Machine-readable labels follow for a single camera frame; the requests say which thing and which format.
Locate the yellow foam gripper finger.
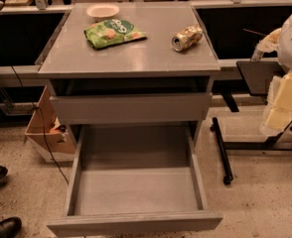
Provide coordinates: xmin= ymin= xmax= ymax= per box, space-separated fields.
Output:
xmin=274 ymin=70 xmax=292 ymax=115
xmin=265 ymin=109 xmax=292 ymax=131

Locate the green rice chip bag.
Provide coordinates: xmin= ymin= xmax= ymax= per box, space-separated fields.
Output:
xmin=84 ymin=19 xmax=146 ymax=50

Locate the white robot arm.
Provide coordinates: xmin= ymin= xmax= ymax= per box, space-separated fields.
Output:
xmin=251 ymin=14 xmax=292 ymax=136

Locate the closed grey upper drawer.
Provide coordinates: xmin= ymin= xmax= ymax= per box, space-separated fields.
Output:
xmin=50 ymin=93 xmax=212 ymax=124

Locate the grey drawer cabinet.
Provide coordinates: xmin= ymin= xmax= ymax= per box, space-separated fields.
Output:
xmin=37 ymin=1 xmax=221 ymax=151

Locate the open grey drawer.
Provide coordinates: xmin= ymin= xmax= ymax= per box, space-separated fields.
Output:
xmin=48 ymin=125 xmax=222 ymax=238

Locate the black stand with tray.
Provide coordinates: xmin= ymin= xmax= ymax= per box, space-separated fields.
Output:
xmin=210 ymin=60 xmax=292 ymax=185

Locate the crushed gold soda can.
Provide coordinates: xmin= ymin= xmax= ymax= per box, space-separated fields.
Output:
xmin=172 ymin=24 xmax=203 ymax=52

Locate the white bowl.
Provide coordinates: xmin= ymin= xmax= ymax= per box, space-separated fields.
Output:
xmin=86 ymin=4 xmax=119 ymax=22

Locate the cardboard box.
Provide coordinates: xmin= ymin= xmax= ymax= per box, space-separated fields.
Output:
xmin=25 ymin=87 xmax=75 ymax=163

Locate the black shoe lower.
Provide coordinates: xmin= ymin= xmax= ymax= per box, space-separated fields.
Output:
xmin=0 ymin=217 xmax=22 ymax=238

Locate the black cable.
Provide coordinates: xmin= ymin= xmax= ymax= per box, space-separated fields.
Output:
xmin=10 ymin=65 xmax=71 ymax=185

